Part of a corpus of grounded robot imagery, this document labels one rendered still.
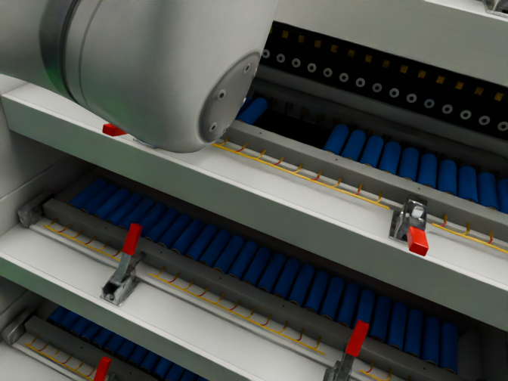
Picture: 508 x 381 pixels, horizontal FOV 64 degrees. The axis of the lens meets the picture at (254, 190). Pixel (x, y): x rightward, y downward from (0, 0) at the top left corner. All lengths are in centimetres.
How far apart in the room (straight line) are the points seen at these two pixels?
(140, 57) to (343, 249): 28
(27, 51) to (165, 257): 36
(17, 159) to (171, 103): 43
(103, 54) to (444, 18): 27
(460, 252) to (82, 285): 41
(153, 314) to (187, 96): 37
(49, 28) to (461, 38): 29
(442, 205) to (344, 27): 18
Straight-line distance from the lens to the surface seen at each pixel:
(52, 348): 70
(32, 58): 20
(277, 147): 41
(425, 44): 37
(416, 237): 33
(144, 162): 43
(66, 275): 55
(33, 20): 19
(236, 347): 48
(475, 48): 37
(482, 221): 42
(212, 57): 16
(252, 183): 39
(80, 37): 18
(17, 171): 59
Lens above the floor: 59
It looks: 17 degrees down
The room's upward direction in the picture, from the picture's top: 17 degrees clockwise
